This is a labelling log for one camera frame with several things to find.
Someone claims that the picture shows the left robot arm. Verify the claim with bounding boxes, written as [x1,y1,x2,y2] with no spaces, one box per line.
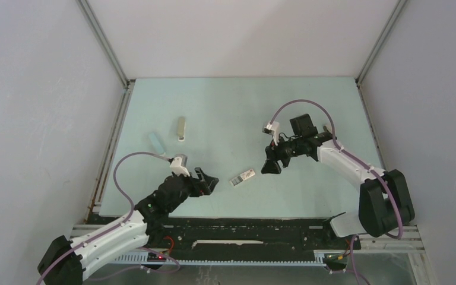
[37,167,219,284]

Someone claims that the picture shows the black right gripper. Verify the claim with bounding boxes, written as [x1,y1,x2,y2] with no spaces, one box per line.
[261,132,303,175]

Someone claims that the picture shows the light blue white stapler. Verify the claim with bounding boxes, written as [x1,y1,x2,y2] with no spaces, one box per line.
[148,132,166,156]

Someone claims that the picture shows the aluminium frame rail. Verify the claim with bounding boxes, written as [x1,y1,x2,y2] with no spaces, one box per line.
[75,0,131,88]

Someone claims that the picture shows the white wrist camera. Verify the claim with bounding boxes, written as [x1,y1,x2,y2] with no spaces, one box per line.
[262,121,280,145]
[169,154,190,177]

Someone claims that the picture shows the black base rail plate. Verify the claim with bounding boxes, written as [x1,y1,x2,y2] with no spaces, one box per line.
[147,218,351,263]

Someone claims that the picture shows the staple box tray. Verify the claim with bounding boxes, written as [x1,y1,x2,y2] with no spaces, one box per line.
[230,176,243,186]

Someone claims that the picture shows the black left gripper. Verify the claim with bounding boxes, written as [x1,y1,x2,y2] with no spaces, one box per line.
[167,167,217,213]

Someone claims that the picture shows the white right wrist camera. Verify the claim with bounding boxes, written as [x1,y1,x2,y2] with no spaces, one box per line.
[262,121,280,145]

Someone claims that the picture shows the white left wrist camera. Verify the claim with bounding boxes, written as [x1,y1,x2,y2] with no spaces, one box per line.
[169,154,190,177]

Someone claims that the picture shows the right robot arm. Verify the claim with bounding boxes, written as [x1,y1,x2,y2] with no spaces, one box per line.
[261,114,415,248]

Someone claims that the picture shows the grey cable duct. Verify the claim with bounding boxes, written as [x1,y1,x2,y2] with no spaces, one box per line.
[113,252,327,267]

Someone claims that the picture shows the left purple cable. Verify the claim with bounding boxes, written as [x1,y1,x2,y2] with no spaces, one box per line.
[35,151,182,285]

